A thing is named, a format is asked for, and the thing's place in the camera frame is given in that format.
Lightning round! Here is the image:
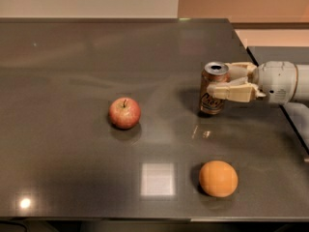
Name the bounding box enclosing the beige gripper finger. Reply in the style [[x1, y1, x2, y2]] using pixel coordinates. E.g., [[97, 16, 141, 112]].
[[227, 62, 257, 80], [207, 83, 266, 102]]

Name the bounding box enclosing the orange soda can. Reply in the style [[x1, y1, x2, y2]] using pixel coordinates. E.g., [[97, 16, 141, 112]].
[[199, 62, 230, 115]]

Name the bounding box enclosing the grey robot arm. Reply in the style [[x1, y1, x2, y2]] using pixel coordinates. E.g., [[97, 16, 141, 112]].
[[205, 61, 309, 140]]

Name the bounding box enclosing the grey side table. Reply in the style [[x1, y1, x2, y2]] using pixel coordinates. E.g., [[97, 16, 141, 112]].
[[246, 45, 309, 153]]

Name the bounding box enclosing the orange fruit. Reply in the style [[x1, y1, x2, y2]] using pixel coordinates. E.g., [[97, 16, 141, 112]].
[[199, 160, 239, 197]]

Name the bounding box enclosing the red apple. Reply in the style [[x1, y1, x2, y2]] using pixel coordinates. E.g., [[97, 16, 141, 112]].
[[108, 98, 141, 130]]

